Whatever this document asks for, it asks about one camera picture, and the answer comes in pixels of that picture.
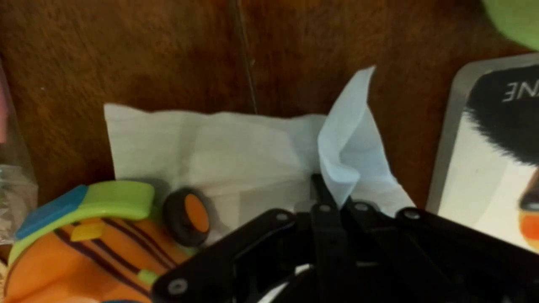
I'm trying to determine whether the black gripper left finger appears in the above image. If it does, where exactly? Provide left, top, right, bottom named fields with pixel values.
left=152, top=173, right=344, bottom=303

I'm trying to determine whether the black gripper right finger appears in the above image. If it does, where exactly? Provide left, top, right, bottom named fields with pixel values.
left=342, top=195, right=539, bottom=303

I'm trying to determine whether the white paper towel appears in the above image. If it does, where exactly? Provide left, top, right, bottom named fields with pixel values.
left=104, top=67, right=413, bottom=242

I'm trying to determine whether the orange toy car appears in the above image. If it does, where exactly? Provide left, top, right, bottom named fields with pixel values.
left=3, top=180, right=211, bottom=303

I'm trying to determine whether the clear plastic bag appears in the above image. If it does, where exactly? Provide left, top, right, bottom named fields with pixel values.
left=0, top=62, right=37, bottom=244

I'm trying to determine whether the green tennis ball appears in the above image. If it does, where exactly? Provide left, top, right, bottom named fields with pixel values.
left=482, top=0, right=539, bottom=50

